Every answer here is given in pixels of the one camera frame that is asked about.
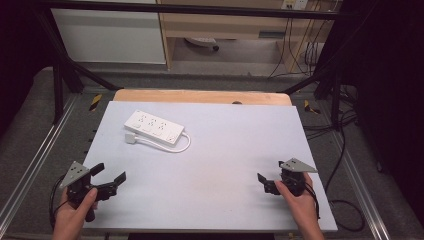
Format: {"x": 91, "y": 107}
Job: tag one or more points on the yellow black tape strip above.
{"x": 95, "y": 102}
{"x": 310, "y": 107}

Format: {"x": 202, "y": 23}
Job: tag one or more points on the white cabinet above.
{"x": 110, "y": 36}

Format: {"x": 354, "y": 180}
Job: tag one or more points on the person's left hand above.
{"x": 72, "y": 215}

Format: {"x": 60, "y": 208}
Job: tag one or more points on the aluminium rail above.
{"x": 361, "y": 186}
{"x": 33, "y": 156}

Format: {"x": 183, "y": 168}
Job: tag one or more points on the white power strip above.
{"x": 154, "y": 127}

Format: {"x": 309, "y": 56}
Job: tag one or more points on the dark curtain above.
{"x": 20, "y": 56}
{"x": 386, "y": 100}

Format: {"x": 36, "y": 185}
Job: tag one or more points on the wooden table board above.
{"x": 200, "y": 96}

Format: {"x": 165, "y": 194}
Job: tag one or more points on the wooden desk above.
{"x": 233, "y": 26}

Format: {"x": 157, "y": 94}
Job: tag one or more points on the office chair base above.
{"x": 202, "y": 42}

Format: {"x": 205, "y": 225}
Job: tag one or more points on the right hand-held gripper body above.
{"x": 294, "y": 176}

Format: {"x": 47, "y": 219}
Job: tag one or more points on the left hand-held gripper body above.
{"x": 75, "y": 174}

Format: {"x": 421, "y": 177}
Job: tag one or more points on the person's right hand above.
{"x": 300, "y": 206}

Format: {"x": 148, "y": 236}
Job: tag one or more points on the white wall socket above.
{"x": 295, "y": 4}

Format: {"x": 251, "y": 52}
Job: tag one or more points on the white plug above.
{"x": 130, "y": 138}

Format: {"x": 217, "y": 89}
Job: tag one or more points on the black metal frame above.
{"x": 200, "y": 10}

